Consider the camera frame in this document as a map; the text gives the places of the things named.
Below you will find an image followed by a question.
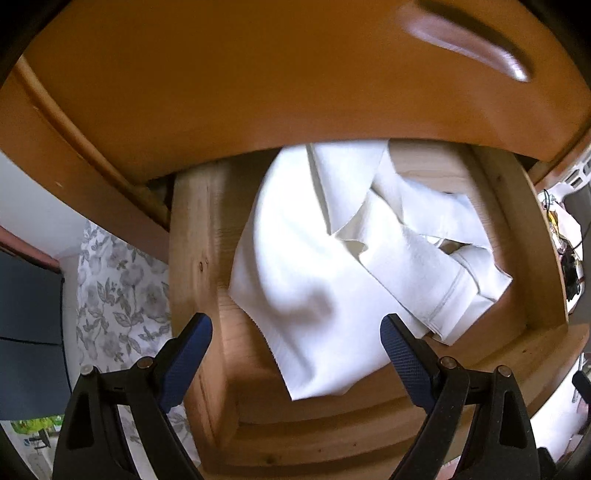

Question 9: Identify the wooden nightstand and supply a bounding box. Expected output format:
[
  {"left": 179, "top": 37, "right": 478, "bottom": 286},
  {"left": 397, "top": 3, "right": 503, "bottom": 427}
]
[{"left": 0, "top": 0, "right": 591, "bottom": 265}]

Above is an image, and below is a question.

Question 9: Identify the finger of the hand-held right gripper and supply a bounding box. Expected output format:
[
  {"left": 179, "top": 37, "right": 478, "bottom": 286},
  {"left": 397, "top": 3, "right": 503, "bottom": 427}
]
[{"left": 571, "top": 368, "right": 591, "bottom": 403}]

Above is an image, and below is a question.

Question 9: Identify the deep wooden drawer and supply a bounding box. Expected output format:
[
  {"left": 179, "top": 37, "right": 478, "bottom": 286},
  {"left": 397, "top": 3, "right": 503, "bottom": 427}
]
[{"left": 168, "top": 143, "right": 591, "bottom": 480}]

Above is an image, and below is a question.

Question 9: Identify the plain white garment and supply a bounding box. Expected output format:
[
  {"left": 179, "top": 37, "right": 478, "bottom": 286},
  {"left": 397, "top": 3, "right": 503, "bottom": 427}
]
[{"left": 228, "top": 141, "right": 514, "bottom": 403}]

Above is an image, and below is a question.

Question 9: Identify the black hair accessory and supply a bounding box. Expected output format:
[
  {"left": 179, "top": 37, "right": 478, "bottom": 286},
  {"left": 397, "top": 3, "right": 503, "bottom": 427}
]
[{"left": 560, "top": 251, "right": 581, "bottom": 297}]

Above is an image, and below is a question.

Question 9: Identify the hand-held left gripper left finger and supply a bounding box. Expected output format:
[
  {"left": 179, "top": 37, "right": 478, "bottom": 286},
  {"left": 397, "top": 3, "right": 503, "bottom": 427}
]
[{"left": 51, "top": 312, "right": 214, "bottom": 480}]

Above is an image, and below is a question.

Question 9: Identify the dark panel with pink edge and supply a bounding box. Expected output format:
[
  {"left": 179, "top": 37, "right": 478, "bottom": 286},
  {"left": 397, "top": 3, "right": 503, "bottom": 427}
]
[{"left": 0, "top": 225, "right": 71, "bottom": 422}]

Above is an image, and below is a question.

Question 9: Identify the white cutout desk organizer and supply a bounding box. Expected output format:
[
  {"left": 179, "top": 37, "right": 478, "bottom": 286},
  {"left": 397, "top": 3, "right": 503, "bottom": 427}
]
[{"left": 560, "top": 151, "right": 591, "bottom": 191}]

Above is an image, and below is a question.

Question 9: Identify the shallow wooden drawer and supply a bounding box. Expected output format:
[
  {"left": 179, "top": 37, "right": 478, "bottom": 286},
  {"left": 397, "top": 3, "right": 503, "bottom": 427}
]
[{"left": 21, "top": 0, "right": 591, "bottom": 185}]

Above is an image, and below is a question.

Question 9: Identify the grey floral bed sheet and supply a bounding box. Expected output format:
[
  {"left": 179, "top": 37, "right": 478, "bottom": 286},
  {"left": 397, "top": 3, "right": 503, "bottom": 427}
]
[{"left": 76, "top": 220, "right": 205, "bottom": 470}]

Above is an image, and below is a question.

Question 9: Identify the green printed packet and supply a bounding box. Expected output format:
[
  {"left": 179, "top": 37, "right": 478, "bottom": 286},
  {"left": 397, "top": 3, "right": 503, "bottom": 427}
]
[{"left": 11, "top": 413, "right": 64, "bottom": 435}]

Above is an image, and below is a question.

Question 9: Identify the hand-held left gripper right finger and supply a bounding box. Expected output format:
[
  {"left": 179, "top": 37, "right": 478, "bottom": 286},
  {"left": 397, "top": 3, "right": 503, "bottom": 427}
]
[{"left": 379, "top": 313, "right": 542, "bottom": 480}]

